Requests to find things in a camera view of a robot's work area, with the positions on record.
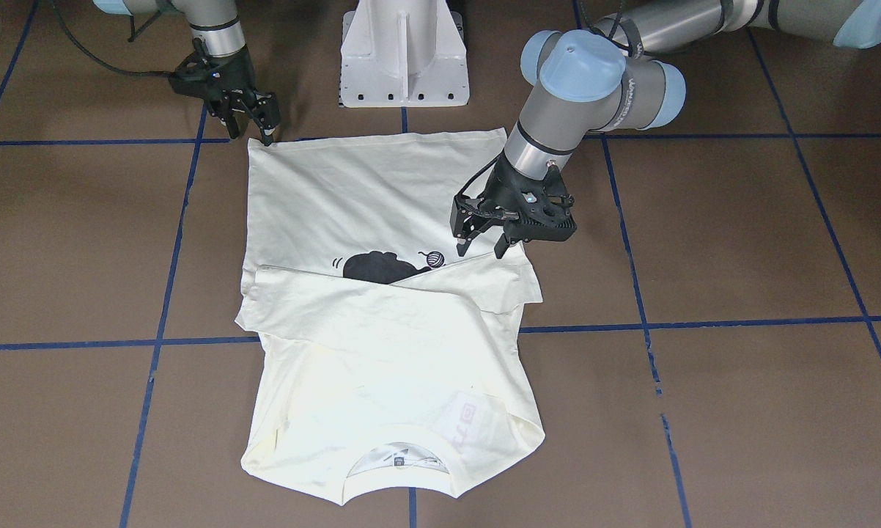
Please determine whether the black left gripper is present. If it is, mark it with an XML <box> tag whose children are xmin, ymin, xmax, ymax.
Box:
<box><xmin>451</xmin><ymin>156</ymin><xmax>577</xmax><ymax>260</ymax></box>

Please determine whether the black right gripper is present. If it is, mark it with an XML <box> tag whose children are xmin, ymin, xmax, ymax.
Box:
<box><xmin>168</xmin><ymin>40</ymin><xmax>280</xmax><ymax>146</ymax></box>

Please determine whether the cream long-sleeve cat shirt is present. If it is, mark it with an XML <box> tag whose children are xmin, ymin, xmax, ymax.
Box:
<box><xmin>235</xmin><ymin>129</ymin><xmax>545</xmax><ymax>505</ymax></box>

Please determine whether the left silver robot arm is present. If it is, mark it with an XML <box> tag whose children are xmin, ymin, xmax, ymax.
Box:
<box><xmin>450</xmin><ymin>1</ymin><xmax>881</xmax><ymax>257</ymax></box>

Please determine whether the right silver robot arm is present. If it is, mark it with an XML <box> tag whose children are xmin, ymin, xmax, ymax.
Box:
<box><xmin>95</xmin><ymin>1</ymin><xmax>281</xmax><ymax>146</ymax></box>

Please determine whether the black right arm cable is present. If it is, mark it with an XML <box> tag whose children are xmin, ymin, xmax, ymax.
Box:
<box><xmin>48</xmin><ymin>0</ymin><xmax>181</xmax><ymax>78</ymax></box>

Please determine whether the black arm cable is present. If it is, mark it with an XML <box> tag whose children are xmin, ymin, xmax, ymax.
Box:
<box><xmin>48</xmin><ymin>0</ymin><xmax>181</xmax><ymax>78</ymax></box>
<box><xmin>593</xmin><ymin>11</ymin><xmax>643</xmax><ymax>59</ymax></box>

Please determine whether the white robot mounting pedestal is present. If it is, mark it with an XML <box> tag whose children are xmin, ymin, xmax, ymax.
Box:
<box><xmin>338</xmin><ymin>1</ymin><xmax>471</xmax><ymax>109</ymax></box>

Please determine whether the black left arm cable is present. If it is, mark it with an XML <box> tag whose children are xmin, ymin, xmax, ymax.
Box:
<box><xmin>593</xmin><ymin>11</ymin><xmax>643</xmax><ymax>59</ymax></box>

